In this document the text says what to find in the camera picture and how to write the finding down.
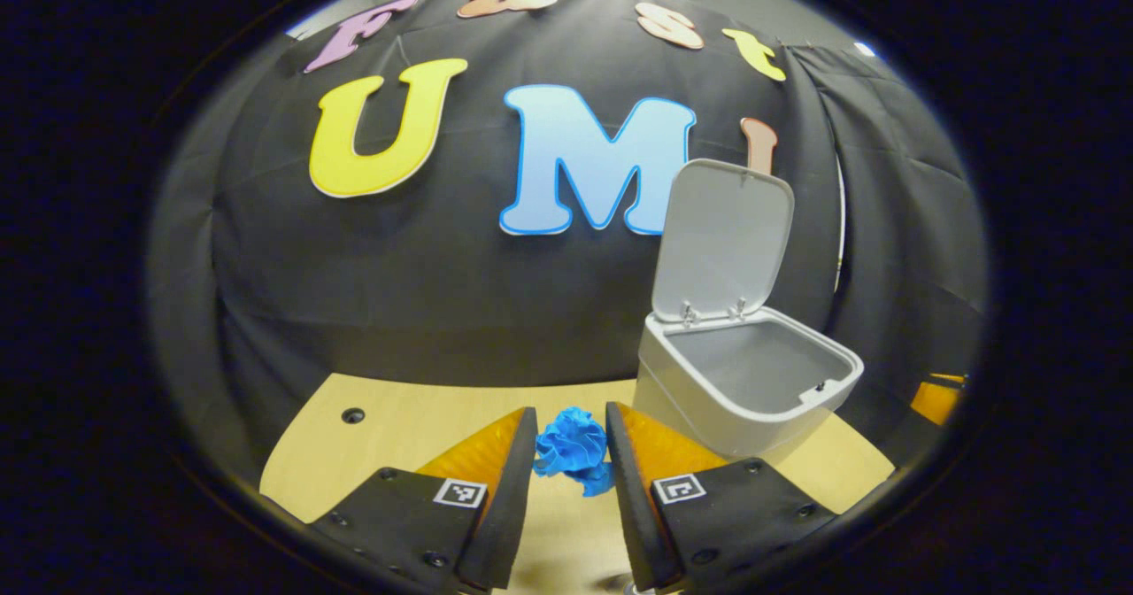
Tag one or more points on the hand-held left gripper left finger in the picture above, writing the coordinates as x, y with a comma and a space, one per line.
509, 498

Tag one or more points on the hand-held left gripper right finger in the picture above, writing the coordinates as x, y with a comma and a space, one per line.
633, 506

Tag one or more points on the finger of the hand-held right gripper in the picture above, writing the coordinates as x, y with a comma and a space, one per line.
938, 396

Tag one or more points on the blue paper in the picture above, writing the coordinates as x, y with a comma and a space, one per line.
571, 449

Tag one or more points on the white desktop garbage bin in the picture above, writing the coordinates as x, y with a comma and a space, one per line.
726, 223

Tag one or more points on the wooden desktop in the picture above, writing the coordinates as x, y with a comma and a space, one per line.
398, 436

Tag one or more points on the black desk grommet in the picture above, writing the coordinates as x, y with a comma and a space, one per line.
353, 415

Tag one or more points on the ceiling light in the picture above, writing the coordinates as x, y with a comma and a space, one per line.
865, 49

